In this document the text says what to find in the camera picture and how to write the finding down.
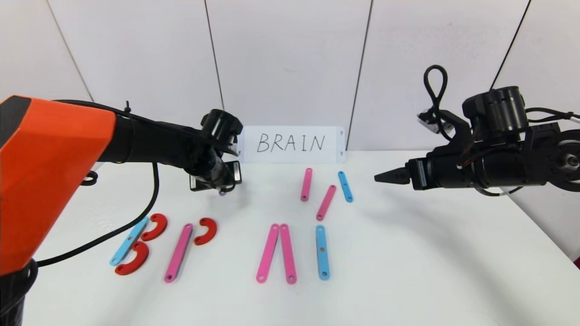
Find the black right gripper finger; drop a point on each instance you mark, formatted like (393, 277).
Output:
(398, 179)
(401, 171)

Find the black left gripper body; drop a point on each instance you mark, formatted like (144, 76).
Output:
(216, 179)

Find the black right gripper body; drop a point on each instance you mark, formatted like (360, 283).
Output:
(417, 174)

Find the small red curved piece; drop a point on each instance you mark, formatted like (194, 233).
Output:
(210, 228)

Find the blue bar with holes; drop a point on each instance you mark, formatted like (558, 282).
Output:
(345, 186)
(129, 240)
(322, 251)

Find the pink bar with holes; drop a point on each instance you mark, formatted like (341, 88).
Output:
(287, 253)
(306, 184)
(268, 252)
(178, 252)
(326, 202)

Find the black and orange left arm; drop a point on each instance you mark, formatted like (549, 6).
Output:
(45, 172)

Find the white BRAIN sign card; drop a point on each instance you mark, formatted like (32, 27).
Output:
(290, 144)

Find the large red curved piece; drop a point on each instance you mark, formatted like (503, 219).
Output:
(159, 222)
(141, 258)

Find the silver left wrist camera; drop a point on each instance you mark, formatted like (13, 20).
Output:
(234, 146)

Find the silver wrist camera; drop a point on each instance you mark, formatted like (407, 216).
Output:
(428, 118)
(234, 146)

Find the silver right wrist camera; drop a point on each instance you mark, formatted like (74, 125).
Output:
(428, 118)

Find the black right camera mount bracket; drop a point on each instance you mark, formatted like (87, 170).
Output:
(457, 129)

